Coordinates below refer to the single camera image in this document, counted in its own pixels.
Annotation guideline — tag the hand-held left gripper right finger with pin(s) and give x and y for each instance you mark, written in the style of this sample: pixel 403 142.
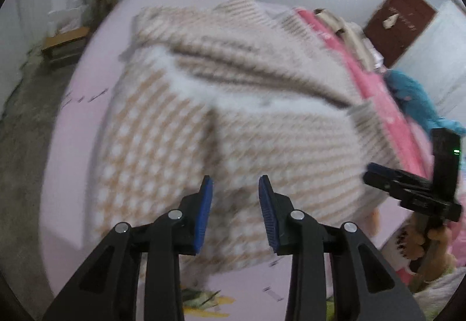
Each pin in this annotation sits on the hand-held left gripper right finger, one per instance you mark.
pixel 267 215

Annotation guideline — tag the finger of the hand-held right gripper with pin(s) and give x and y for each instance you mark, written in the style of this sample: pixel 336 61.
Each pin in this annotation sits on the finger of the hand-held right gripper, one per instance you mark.
pixel 397 174
pixel 397 188

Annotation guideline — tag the white plastic bag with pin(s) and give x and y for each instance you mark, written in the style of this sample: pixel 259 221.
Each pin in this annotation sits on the white plastic bag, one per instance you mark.
pixel 69 15

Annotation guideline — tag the pink floral blanket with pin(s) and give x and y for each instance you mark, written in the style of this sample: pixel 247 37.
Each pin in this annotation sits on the pink floral blanket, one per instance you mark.
pixel 378 99

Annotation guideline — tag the brown wooden door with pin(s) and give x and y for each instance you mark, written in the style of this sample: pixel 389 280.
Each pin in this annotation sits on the brown wooden door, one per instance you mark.
pixel 397 40

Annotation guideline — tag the beige clothes pile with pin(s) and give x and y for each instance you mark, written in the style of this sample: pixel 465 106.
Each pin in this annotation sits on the beige clothes pile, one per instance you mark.
pixel 349 37

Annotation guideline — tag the small wooden stool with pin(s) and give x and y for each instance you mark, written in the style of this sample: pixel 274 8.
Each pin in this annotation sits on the small wooden stool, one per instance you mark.
pixel 65 44

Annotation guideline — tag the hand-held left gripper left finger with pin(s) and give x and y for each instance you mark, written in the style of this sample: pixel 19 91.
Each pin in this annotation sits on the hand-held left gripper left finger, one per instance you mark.
pixel 204 215

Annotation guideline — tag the teal cloth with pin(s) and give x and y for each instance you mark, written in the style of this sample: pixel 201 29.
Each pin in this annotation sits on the teal cloth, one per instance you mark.
pixel 415 99

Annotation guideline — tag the beige white houndstooth coat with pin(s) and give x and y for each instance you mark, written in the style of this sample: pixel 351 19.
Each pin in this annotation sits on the beige white houndstooth coat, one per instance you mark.
pixel 236 106

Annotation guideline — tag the bed with pink sheet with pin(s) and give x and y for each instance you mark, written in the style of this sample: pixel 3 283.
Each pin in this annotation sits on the bed with pink sheet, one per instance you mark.
pixel 72 160

